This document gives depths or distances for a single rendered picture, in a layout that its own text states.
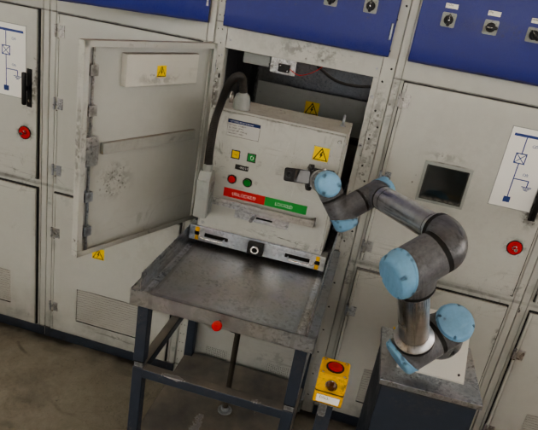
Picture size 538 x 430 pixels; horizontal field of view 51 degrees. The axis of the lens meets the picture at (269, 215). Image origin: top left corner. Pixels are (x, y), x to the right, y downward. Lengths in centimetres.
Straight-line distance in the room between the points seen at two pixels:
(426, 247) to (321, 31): 105
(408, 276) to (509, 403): 144
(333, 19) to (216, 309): 111
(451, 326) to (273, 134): 87
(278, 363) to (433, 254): 145
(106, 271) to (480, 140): 172
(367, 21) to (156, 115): 83
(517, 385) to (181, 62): 188
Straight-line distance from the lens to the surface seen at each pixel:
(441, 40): 216
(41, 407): 275
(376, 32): 216
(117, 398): 278
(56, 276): 292
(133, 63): 200
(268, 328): 181
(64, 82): 258
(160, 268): 203
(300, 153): 202
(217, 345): 275
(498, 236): 235
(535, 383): 269
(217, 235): 219
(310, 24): 219
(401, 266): 137
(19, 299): 311
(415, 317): 156
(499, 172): 227
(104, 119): 200
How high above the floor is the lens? 183
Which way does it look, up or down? 22 degrees down
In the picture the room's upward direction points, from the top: 10 degrees clockwise
